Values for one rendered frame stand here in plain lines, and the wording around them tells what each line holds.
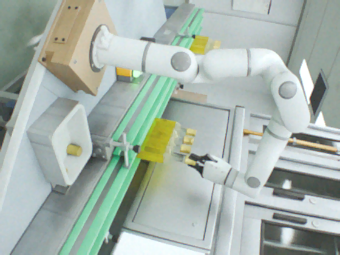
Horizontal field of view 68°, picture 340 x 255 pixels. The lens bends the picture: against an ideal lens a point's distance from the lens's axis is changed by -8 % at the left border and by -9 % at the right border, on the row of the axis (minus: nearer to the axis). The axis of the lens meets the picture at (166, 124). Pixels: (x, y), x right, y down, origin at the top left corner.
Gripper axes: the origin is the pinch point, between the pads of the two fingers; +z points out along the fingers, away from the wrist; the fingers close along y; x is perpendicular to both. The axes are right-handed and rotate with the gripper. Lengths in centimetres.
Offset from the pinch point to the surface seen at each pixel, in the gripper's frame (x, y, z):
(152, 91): -15.6, 13.7, 30.6
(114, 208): 33.3, -3.9, 14.1
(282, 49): -599, -168, 42
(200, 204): 8.6, -13.1, -9.3
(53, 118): 37, 33, 30
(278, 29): -593, -120, 61
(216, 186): -2.8, -12.3, -11.1
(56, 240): 57, 5, 17
